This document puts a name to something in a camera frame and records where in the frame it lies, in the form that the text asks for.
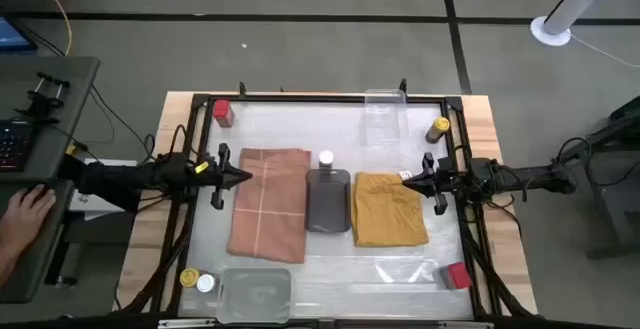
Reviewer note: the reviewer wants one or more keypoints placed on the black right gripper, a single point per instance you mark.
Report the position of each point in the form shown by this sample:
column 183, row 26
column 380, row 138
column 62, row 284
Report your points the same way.
column 434, row 181

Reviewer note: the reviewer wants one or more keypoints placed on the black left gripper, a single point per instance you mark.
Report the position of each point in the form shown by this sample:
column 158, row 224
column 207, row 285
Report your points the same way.
column 222, row 179

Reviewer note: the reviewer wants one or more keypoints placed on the yellow-lid spice jar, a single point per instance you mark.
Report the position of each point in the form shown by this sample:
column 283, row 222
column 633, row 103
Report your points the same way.
column 440, row 125
column 189, row 277

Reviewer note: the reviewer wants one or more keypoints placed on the white-lid brown spice jar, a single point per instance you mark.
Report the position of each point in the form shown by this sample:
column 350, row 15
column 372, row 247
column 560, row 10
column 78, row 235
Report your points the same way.
column 326, row 158

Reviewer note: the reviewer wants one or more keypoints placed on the red spice tin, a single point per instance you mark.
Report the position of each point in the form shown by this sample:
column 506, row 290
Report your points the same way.
column 457, row 275
column 222, row 110

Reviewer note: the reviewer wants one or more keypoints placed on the white plastic bin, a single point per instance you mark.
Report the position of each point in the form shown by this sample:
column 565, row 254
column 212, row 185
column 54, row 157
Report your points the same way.
column 252, row 296

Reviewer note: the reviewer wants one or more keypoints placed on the person's forearm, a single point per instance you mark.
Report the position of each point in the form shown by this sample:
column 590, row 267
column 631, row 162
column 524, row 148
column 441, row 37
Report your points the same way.
column 6, row 269

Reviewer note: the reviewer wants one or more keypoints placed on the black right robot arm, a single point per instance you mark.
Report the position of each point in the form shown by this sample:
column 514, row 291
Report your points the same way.
column 525, row 176

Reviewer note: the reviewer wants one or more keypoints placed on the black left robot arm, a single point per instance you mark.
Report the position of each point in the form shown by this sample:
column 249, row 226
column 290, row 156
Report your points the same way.
column 125, row 179

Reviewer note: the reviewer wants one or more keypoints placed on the small white spice jar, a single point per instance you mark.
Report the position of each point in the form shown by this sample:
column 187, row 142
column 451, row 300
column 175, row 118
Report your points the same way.
column 405, row 174

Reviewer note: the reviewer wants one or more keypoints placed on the yellow tag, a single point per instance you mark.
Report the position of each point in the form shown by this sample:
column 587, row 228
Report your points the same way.
column 201, row 168

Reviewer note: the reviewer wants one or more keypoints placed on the pink checked folded cloth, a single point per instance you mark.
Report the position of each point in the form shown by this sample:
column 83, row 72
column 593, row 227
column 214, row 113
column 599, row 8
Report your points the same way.
column 270, row 204

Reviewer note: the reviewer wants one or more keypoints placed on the mustard yellow folded cloth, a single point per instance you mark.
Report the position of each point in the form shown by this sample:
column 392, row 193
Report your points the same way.
column 387, row 214

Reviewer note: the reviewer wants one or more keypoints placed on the clear plastic bin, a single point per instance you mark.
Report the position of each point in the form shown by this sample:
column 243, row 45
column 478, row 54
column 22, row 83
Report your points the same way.
column 385, row 119

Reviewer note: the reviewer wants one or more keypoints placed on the translucent grey plastic bin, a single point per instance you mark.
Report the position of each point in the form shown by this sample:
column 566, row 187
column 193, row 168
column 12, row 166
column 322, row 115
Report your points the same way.
column 327, row 204

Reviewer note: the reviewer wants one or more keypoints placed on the white box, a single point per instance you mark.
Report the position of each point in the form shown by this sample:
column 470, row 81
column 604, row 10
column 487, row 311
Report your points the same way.
column 85, row 204

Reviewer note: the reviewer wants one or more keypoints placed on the dark grey equipment stand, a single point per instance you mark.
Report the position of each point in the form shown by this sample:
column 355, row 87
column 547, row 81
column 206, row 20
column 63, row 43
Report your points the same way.
column 615, row 194

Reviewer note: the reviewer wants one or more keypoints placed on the grey side desk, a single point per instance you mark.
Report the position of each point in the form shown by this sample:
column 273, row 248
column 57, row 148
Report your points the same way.
column 50, row 94

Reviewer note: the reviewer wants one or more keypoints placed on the black clamp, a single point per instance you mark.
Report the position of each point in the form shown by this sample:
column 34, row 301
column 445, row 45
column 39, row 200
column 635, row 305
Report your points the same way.
column 42, row 100

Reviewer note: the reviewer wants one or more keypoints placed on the person's hand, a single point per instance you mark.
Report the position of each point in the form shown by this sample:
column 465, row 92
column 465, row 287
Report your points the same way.
column 27, row 214

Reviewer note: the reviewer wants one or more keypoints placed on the black keyboard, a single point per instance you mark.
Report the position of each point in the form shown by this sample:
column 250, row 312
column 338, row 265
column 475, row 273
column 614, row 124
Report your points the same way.
column 14, row 144

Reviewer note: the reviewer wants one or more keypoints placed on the white pole with round base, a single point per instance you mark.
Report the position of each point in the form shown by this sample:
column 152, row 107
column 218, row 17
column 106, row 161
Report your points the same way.
column 575, row 4

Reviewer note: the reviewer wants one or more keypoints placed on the laptop screen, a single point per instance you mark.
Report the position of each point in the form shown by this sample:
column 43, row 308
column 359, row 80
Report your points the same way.
column 12, row 34

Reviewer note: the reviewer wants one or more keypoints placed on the black metal table frame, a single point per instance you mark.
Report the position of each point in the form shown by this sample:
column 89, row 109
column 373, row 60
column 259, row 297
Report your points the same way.
column 325, row 98

